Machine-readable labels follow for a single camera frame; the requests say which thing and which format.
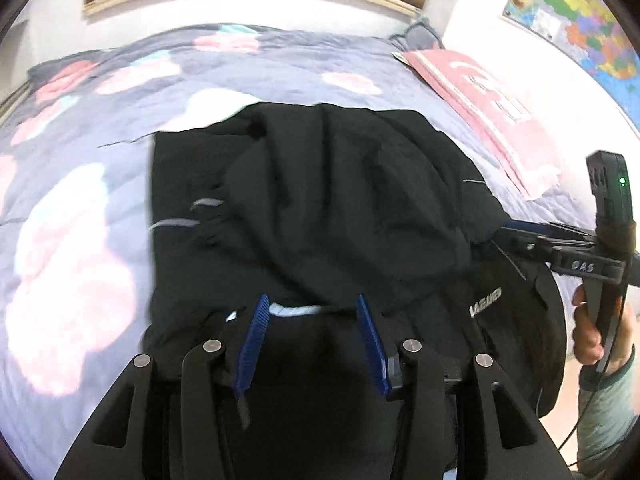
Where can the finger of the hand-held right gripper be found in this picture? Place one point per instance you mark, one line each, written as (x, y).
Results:
(525, 246)
(560, 234)

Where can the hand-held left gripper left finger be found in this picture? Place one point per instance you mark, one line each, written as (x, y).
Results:
(252, 345)

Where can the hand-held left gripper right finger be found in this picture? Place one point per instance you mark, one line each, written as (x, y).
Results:
(372, 345)

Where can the black hooded jacket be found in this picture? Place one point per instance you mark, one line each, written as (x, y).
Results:
(325, 200)

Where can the person's right forearm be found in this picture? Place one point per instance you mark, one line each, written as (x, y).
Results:
(607, 420)

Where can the person's right hand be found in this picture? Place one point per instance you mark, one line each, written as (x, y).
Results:
(582, 330)

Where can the pink pillow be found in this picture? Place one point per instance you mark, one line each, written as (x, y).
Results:
(490, 120)

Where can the grey floral blanket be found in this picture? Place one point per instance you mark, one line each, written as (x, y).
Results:
(75, 210)

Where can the grey pillow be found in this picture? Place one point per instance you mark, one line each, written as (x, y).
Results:
(420, 35)

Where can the colourful wall map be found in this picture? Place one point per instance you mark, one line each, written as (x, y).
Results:
(580, 15)

